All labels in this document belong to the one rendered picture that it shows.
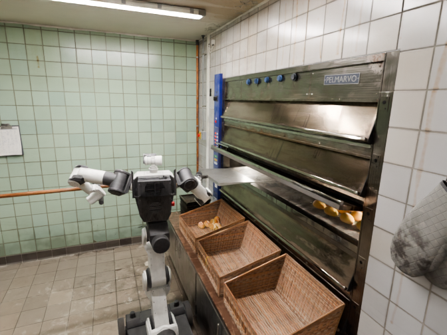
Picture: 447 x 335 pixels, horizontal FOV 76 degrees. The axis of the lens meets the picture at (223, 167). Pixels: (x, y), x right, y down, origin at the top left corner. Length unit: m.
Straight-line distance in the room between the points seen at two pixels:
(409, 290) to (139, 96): 3.17
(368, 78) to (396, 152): 0.38
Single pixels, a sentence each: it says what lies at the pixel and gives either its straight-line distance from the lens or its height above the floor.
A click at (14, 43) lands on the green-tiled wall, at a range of 3.78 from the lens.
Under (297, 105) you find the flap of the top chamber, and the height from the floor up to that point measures 1.86.
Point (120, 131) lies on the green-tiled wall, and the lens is 3.68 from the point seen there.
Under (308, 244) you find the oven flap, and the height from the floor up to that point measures 1.01.
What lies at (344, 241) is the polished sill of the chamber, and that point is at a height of 1.17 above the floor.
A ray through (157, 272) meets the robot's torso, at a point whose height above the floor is 0.68.
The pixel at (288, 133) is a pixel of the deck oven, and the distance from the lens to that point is 1.99.
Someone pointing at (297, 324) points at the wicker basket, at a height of 0.59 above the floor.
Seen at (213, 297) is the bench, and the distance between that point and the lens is 2.13.
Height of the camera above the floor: 1.88
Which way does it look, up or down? 13 degrees down
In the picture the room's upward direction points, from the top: 1 degrees clockwise
